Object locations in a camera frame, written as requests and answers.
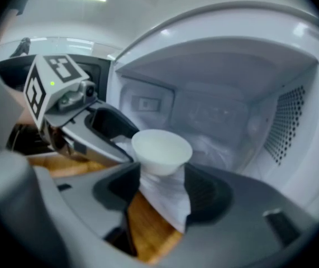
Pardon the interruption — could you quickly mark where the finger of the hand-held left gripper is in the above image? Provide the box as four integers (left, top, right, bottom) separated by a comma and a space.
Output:
61, 123, 134, 163
86, 107, 140, 139

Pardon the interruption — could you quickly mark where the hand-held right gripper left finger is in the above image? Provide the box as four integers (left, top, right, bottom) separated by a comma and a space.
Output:
35, 162, 142, 258

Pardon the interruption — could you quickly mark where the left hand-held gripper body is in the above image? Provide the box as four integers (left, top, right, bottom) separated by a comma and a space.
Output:
23, 54, 97, 130

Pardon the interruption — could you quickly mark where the white round bowl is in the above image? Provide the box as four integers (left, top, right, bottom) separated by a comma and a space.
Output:
131, 128, 193, 176

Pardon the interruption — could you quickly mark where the white microwave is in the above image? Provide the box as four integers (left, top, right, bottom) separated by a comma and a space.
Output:
0, 0, 319, 234

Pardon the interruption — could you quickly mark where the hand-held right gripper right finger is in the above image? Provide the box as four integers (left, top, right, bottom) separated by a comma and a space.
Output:
153, 162, 316, 262

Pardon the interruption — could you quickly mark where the person's left forearm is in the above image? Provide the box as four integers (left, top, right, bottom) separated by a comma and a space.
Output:
8, 90, 39, 127

